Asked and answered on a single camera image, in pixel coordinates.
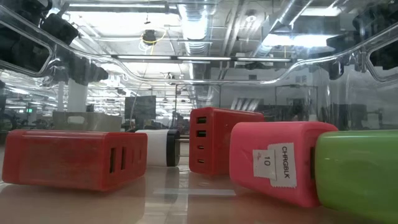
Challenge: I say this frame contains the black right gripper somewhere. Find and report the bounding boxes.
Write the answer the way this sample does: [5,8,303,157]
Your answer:
[328,58,346,81]

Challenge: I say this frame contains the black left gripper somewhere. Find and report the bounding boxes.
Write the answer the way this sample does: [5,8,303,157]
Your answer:
[67,55,109,86]

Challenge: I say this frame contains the red charger block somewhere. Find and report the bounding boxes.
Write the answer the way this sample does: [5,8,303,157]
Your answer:
[1,129,149,192]
[188,106,265,177]

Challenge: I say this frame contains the white and black charger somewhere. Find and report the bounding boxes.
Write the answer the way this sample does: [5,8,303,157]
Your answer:
[135,129,190,167]

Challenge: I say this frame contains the green charger block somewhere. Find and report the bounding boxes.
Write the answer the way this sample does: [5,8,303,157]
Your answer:
[314,129,398,224]

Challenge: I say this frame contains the pink charger with white label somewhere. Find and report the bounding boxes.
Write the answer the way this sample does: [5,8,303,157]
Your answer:
[229,121,339,208]

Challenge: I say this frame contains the large clear plastic bin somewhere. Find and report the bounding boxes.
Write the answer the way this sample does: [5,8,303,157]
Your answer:
[0,0,398,224]

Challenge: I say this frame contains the white building pillar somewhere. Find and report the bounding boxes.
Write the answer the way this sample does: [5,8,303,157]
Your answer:
[58,77,90,113]

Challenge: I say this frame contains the small grey plastic bin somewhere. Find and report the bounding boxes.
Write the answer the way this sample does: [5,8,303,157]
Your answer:
[52,111,123,133]

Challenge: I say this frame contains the dark background monitor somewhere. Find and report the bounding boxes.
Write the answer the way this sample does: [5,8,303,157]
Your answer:
[124,95,157,121]

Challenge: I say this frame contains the black ceiling-hung camera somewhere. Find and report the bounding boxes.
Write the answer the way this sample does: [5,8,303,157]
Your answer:
[142,29,158,45]

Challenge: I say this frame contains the silver ceiling duct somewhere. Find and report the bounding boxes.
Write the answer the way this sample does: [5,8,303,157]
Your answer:
[178,0,215,103]

